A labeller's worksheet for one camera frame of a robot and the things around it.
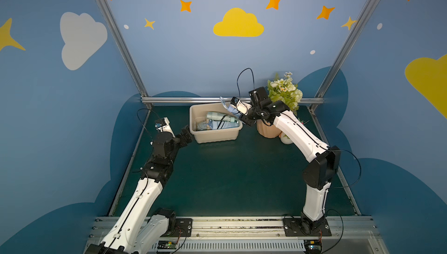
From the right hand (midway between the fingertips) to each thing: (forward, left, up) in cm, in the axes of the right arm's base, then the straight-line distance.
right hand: (244, 111), depth 86 cm
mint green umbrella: (+2, +24, -17) cm, 29 cm away
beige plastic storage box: (+11, +27, -14) cm, 32 cm away
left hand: (-15, +29, +3) cm, 33 cm away
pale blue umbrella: (-1, +13, -11) cm, 17 cm away
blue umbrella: (-4, +7, +5) cm, 10 cm away
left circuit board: (-55, +31, -25) cm, 68 cm away
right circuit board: (-52, -31, -27) cm, 66 cm away
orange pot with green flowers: (+9, -17, +8) cm, 21 cm away
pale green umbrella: (+4, +13, -10) cm, 16 cm away
